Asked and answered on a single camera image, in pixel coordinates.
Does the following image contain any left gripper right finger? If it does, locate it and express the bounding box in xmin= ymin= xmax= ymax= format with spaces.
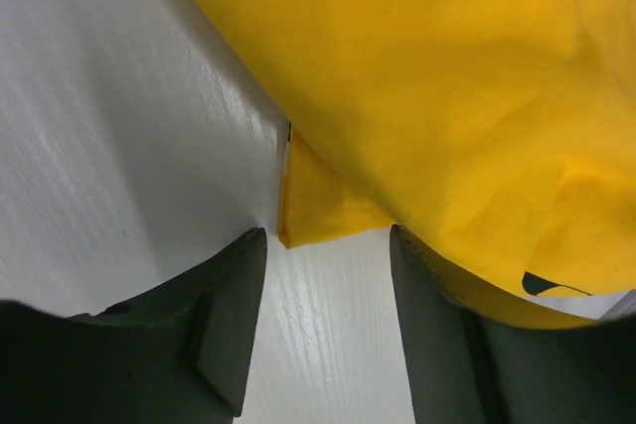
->
xmin=390 ymin=225 xmax=635 ymax=423

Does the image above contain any yellow printed cloth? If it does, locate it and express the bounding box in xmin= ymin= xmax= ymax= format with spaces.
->
xmin=193 ymin=0 xmax=635 ymax=329

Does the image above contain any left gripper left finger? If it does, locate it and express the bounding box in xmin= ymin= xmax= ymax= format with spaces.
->
xmin=1 ymin=228 xmax=267 ymax=423

